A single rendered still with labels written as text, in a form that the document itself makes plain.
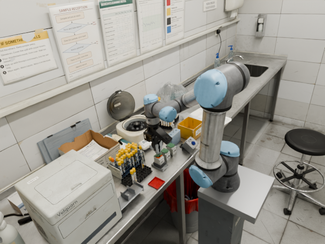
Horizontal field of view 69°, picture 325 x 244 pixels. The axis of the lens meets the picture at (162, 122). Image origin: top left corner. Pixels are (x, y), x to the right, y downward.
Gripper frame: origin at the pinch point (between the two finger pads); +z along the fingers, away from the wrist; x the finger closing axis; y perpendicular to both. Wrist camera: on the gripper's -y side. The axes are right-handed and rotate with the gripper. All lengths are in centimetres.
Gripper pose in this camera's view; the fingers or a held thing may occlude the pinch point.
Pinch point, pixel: (159, 153)
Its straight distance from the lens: 137.5
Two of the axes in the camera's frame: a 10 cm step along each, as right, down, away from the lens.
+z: 0.7, 8.6, 5.1
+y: -7.8, -2.7, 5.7
